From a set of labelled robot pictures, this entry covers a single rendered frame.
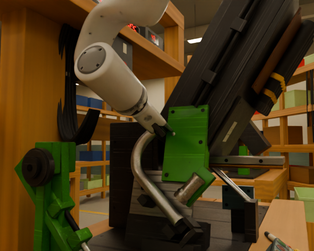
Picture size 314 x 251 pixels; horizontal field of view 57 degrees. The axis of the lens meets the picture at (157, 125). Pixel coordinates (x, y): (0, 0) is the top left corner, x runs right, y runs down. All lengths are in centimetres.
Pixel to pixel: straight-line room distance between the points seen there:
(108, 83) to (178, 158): 32
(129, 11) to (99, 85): 14
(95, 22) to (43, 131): 33
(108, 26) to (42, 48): 27
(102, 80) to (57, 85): 33
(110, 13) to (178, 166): 41
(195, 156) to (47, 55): 47
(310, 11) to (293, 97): 452
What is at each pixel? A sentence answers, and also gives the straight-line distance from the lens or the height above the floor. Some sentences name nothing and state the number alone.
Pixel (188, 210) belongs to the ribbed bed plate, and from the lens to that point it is 76.
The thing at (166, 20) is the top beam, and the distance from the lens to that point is 169.
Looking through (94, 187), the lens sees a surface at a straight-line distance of 659.
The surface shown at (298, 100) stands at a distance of 402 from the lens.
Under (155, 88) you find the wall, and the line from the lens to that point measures 1126.
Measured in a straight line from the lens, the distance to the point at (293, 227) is 108.
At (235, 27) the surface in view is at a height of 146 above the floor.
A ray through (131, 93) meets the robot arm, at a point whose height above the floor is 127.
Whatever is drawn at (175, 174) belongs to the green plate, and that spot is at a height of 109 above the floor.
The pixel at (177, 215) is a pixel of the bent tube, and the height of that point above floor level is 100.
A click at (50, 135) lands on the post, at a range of 82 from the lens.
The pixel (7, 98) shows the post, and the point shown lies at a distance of 81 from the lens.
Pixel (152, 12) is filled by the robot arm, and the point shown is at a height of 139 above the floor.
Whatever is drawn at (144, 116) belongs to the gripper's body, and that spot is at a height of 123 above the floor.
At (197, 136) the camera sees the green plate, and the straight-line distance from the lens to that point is 77.
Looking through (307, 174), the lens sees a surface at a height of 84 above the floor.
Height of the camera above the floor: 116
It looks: 4 degrees up
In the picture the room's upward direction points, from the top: straight up
